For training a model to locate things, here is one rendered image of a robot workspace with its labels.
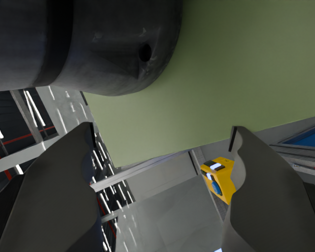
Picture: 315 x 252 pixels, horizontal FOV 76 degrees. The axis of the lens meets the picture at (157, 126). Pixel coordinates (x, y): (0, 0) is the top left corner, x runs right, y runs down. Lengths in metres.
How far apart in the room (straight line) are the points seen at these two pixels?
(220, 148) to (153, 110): 0.98
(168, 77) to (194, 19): 0.05
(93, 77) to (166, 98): 0.07
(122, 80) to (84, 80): 0.03
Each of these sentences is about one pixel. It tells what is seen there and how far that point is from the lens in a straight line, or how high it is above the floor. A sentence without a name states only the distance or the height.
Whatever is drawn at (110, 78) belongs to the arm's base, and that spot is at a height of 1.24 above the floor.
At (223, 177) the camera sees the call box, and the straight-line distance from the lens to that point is 0.65.
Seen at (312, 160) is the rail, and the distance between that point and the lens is 0.66.
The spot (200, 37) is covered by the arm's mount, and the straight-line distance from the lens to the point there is 0.17.
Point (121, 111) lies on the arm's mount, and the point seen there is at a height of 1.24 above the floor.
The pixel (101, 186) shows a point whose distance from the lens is 1.12.
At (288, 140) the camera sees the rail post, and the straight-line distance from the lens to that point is 0.87.
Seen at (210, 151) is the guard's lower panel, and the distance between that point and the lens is 1.15.
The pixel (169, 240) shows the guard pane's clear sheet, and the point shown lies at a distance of 1.25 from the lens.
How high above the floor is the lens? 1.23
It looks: 6 degrees down
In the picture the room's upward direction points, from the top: 113 degrees counter-clockwise
